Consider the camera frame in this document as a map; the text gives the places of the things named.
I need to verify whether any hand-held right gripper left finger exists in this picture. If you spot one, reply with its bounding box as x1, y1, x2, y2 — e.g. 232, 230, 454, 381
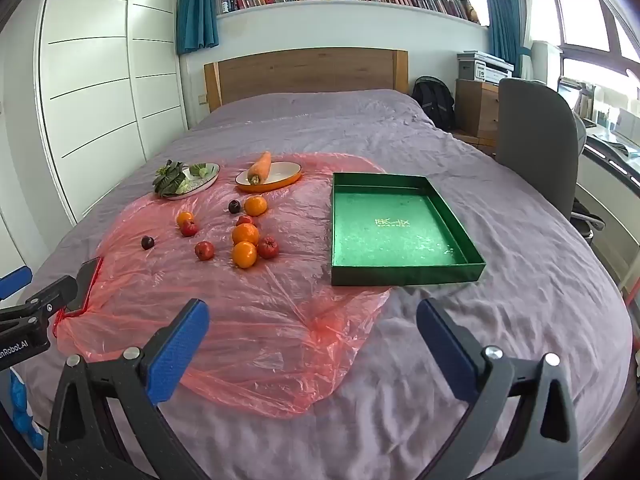
46, 299, 210, 480

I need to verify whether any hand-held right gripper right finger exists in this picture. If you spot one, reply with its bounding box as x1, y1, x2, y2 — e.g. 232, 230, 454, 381
416, 298, 583, 480

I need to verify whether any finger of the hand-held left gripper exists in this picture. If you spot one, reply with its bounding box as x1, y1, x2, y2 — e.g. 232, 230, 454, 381
0, 266, 34, 302
0, 257, 103, 336

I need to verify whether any green tray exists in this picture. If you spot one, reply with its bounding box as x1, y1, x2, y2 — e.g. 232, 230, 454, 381
331, 172, 487, 287

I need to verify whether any person's left hand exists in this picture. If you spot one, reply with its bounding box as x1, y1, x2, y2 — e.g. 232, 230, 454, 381
9, 372, 46, 452

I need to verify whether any red plastic sheet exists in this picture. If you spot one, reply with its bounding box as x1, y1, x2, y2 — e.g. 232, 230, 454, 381
55, 152, 393, 420

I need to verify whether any bok choy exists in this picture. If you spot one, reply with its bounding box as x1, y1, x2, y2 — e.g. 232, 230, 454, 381
153, 160, 211, 197

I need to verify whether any white plate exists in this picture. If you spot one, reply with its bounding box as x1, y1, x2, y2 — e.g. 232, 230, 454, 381
159, 162, 221, 201

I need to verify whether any carrot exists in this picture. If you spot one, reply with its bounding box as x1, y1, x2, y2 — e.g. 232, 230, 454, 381
247, 151, 272, 185

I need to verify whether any orange oval dish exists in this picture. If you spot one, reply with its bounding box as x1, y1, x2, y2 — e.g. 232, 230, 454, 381
235, 161, 303, 193

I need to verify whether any white wardrobe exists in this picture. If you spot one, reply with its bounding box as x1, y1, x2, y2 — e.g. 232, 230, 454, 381
0, 0, 190, 311

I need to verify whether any grey chair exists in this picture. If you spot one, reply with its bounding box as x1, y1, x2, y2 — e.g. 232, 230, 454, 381
495, 78, 606, 241

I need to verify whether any wooden drawer cabinet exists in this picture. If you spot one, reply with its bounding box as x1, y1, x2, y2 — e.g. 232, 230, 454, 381
454, 79, 501, 156

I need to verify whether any black backpack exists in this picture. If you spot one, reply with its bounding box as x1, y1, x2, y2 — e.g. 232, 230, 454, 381
411, 76, 457, 132

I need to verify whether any white desk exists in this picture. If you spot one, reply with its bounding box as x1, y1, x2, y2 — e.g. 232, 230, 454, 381
575, 120, 640, 261

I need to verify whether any white printer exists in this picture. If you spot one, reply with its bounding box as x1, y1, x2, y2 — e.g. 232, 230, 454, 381
457, 51, 515, 83

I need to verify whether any wooden headboard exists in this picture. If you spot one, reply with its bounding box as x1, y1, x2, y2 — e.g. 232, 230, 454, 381
203, 49, 410, 113

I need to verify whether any teal curtain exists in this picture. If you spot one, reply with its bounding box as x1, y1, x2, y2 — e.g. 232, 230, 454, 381
176, 0, 220, 55
481, 0, 531, 78

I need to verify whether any glass window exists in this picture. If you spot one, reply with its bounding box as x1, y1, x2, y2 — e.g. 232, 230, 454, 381
532, 0, 640, 111

